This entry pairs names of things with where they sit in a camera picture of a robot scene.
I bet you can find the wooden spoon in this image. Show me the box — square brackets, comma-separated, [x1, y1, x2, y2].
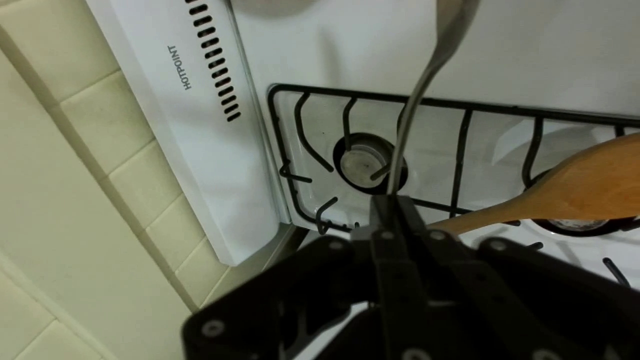
[429, 132, 640, 237]

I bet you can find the round stove burner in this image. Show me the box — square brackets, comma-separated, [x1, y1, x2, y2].
[332, 132, 409, 196]
[522, 169, 640, 239]

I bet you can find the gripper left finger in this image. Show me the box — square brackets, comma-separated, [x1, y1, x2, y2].
[181, 195, 432, 360]

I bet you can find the white gas stove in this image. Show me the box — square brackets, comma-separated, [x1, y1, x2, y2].
[85, 0, 640, 360]

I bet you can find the metal spoon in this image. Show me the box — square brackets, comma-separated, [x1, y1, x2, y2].
[386, 0, 482, 199]

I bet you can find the black stove grate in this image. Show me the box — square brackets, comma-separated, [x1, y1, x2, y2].
[267, 83, 640, 289]

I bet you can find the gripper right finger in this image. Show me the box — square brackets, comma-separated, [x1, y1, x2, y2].
[396, 195, 640, 360]

